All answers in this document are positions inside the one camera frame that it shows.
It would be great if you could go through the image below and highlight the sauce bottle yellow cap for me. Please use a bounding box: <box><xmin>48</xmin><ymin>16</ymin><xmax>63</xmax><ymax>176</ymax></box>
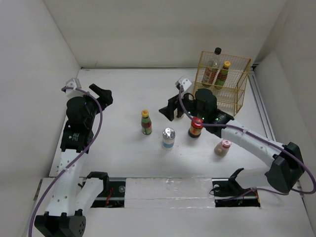
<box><xmin>214</xmin><ymin>61</ymin><xmax>231</xmax><ymax>89</ymax></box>
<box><xmin>141</xmin><ymin>110</ymin><xmax>152</xmax><ymax>135</ymax></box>

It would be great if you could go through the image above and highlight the yellow wire rack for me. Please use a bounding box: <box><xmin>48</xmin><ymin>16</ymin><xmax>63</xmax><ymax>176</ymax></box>
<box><xmin>193</xmin><ymin>50</ymin><xmax>251</xmax><ymax>116</ymax></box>

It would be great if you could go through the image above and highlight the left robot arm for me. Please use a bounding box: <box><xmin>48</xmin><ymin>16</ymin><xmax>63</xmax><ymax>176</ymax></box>
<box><xmin>28</xmin><ymin>84</ymin><xmax>113</xmax><ymax>237</ymax></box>

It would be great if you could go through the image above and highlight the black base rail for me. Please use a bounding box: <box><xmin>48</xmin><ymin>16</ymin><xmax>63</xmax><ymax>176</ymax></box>
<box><xmin>92</xmin><ymin>177</ymin><xmax>261</xmax><ymax>209</ymax></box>

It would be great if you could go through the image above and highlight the pink-lid spice jar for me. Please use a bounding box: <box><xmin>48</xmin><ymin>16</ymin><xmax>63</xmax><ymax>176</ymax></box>
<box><xmin>214</xmin><ymin>139</ymin><xmax>232</xmax><ymax>157</ymax></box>

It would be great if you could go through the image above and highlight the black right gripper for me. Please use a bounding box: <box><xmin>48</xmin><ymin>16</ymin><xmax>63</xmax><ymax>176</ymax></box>
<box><xmin>159</xmin><ymin>89</ymin><xmax>207</xmax><ymax>121</ymax></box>

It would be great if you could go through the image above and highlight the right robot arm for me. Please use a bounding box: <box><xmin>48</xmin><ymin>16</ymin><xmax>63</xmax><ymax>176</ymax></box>
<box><xmin>159</xmin><ymin>88</ymin><xmax>304</xmax><ymax>194</ymax></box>

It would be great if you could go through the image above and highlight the blue label silver-lid shaker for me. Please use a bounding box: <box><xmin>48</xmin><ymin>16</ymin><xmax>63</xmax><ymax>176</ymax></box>
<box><xmin>162</xmin><ymin>127</ymin><xmax>176</xmax><ymax>150</ymax></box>

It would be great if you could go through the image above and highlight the dark sauce jar red lid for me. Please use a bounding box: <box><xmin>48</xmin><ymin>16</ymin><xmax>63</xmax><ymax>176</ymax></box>
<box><xmin>188</xmin><ymin>117</ymin><xmax>203</xmax><ymax>138</ymax></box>

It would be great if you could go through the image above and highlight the clear bottle black cap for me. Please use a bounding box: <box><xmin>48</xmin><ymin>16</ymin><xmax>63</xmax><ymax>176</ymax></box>
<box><xmin>201</xmin><ymin>47</ymin><xmax>222</xmax><ymax>87</ymax></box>

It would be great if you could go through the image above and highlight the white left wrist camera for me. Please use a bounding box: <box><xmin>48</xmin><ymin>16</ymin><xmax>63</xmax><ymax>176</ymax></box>
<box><xmin>65</xmin><ymin>78</ymin><xmax>81</xmax><ymax>98</ymax></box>

